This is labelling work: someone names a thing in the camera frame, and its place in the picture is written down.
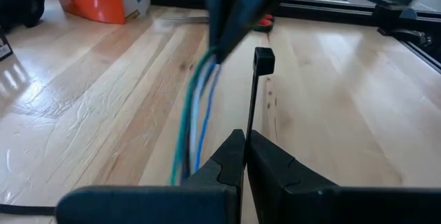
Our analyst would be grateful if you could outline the bundle of coloured wires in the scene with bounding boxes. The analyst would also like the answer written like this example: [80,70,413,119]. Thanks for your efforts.
[193,63,221,174]

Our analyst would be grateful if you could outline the black wire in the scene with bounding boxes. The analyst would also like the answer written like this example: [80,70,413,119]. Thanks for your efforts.
[181,141,192,183]

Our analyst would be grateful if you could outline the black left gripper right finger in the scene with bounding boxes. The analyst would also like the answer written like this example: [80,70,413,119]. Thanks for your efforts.
[246,130,441,224]

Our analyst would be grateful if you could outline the black zip tie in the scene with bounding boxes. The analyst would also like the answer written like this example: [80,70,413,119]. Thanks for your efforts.
[243,46,276,165]
[0,203,57,216]

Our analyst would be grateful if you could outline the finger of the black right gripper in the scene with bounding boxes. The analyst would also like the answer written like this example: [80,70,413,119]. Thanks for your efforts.
[216,0,287,63]
[204,0,239,52]

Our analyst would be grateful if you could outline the grey and black work glove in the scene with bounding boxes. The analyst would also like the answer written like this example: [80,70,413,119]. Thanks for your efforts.
[0,0,49,28]

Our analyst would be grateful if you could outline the red-handled scissors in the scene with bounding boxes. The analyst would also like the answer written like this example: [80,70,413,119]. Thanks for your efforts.
[161,12,276,34]

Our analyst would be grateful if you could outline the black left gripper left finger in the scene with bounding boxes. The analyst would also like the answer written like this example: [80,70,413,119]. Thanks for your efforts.
[54,129,246,224]

